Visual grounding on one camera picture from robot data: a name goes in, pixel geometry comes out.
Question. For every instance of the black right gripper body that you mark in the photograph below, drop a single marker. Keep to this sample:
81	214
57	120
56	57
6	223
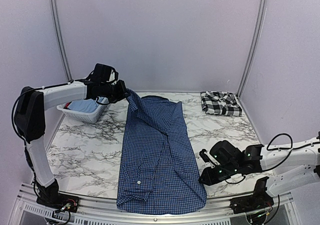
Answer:
229	170

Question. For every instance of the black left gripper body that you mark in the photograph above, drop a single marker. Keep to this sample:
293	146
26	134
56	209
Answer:
113	94

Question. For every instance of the blue checked shirt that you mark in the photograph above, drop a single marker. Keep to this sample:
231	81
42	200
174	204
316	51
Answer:
158	172

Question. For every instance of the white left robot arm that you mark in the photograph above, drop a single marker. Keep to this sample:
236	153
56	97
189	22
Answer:
28	121

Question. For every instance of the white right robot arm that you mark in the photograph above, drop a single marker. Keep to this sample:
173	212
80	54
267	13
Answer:
294	164

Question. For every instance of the light blue folded shirt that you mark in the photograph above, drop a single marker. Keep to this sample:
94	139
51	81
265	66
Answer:
84	106

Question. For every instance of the white plastic basket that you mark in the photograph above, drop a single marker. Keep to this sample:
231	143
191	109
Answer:
86	117

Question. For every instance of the red black folded garment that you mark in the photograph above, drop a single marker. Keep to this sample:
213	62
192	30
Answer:
67	105

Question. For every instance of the black white plaid shirt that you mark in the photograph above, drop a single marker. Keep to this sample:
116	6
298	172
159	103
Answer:
220	103

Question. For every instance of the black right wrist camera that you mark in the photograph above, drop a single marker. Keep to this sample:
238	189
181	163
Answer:
223	153

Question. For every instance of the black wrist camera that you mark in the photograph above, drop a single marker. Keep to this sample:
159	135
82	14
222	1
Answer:
223	153
104	74

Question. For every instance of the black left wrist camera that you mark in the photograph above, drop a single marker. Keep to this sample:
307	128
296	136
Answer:
104	74

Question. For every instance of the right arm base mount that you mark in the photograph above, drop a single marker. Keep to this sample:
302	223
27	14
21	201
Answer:
249	203

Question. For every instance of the left aluminium wall post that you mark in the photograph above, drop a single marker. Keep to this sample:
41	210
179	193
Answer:
60	40

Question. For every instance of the aluminium wall post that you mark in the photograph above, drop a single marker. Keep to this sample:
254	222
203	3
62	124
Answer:
60	40
253	46

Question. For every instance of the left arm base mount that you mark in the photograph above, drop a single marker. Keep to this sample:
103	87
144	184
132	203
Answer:
64	203

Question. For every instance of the aluminium front rail frame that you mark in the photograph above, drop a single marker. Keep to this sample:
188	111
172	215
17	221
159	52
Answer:
103	211

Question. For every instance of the right aluminium wall post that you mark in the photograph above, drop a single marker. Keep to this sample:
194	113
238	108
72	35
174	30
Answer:
253	46

